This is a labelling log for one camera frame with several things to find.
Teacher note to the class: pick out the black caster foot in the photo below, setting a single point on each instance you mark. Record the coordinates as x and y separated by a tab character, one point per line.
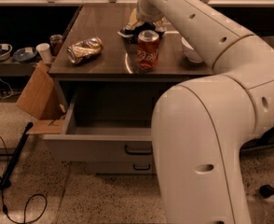
266	191

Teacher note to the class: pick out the open top drawer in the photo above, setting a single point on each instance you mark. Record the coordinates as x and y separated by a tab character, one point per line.
107	121

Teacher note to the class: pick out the white bowl with card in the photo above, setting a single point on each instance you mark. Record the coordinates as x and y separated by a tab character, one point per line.
5	50

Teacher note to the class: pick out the black floor bar left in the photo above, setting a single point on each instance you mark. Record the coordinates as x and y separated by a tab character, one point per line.
5	179

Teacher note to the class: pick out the blue bowl with card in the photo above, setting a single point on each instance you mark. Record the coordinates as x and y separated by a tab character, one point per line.
25	55

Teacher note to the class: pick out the brown glass jar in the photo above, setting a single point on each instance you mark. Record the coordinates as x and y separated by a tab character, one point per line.
56	42

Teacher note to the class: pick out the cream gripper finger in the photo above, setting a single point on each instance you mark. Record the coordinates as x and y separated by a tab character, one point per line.
133	21

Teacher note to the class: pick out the grey drawer cabinet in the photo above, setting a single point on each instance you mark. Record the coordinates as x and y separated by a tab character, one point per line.
118	60

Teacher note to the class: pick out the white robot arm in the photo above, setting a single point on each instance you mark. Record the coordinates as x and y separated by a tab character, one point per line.
199	125

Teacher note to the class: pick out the white paper cup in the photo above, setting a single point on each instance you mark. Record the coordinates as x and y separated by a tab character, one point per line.
44	52

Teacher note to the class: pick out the black stand leg right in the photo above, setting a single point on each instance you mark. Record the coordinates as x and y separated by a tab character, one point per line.
262	141

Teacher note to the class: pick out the crushed gold can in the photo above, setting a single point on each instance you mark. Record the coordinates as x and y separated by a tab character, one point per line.
84	49

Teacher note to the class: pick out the cardboard box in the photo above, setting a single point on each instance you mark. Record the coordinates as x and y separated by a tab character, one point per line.
40	100

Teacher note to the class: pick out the lower drawer front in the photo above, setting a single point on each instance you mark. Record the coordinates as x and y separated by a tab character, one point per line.
122	168

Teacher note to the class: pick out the red soda can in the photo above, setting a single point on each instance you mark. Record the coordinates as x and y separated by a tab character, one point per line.
147	49

